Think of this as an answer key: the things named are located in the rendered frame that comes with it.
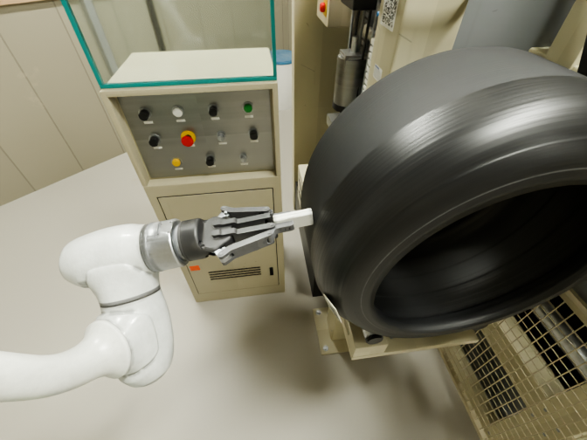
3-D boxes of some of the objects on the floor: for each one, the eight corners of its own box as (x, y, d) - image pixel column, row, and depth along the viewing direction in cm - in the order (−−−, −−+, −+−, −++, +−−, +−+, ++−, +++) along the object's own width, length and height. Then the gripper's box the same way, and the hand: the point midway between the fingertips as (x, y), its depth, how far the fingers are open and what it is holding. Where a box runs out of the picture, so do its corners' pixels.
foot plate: (312, 309, 176) (312, 307, 175) (355, 304, 179) (356, 302, 177) (321, 355, 157) (321, 354, 156) (369, 348, 160) (370, 347, 158)
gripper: (169, 257, 46) (317, 228, 46) (180, 202, 55) (304, 178, 55) (188, 283, 52) (321, 257, 51) (195, 229, 61) (308, 207, 61)
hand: (293, 219), depth 53 cm, fingers closed
